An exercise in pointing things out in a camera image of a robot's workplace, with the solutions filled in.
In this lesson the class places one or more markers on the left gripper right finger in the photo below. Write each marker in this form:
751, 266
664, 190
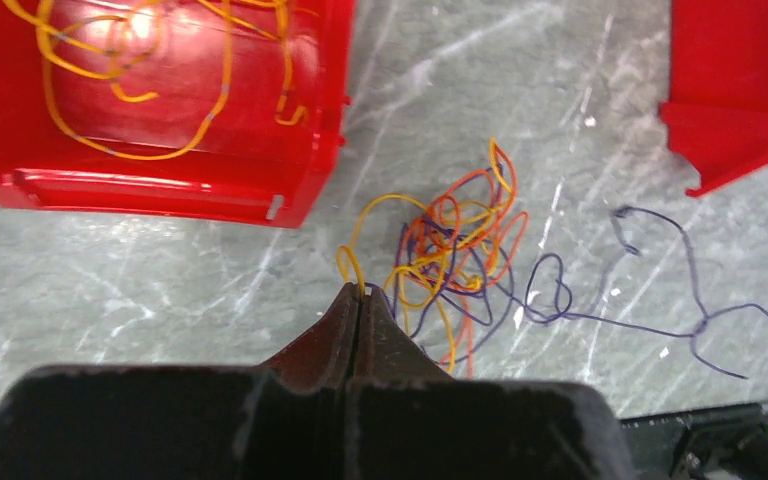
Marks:
407, 419

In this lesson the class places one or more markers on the right red plastic bin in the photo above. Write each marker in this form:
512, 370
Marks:
717, 110

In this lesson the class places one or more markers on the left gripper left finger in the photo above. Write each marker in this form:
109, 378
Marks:
281, 419

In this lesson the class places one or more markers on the red plastic bin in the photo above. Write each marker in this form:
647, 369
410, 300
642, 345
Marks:
221, 110
717, 110

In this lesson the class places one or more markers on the left red plastic bin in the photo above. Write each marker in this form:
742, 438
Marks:
221, 110

